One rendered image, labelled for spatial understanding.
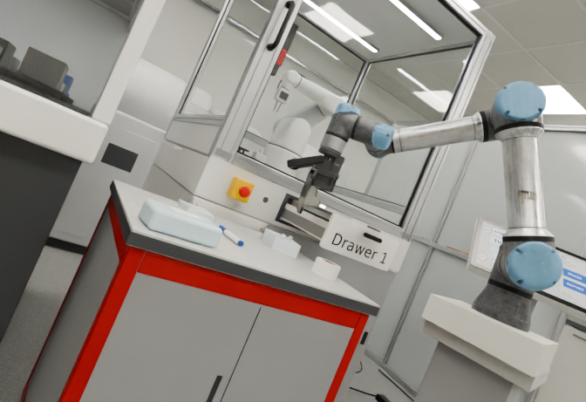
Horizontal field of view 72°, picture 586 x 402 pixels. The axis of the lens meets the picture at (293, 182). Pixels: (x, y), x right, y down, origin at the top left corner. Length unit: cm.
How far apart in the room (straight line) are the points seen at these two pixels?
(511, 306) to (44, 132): 125
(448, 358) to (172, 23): 414
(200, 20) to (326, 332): 412
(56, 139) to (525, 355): 120
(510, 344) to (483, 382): 15
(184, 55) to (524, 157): 394
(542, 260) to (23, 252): 126
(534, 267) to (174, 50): 410
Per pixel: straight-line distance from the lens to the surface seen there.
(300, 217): 140
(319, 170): 121
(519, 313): 129
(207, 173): 139
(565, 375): 413
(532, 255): 113
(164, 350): 87
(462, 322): 118
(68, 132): 108
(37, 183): 117
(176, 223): 80
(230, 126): 140
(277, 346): 96
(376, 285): 188
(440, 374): 128
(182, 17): 473
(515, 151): 119
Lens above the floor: 92
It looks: 2 degrees up
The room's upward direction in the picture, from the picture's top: 23 degrees clockwise
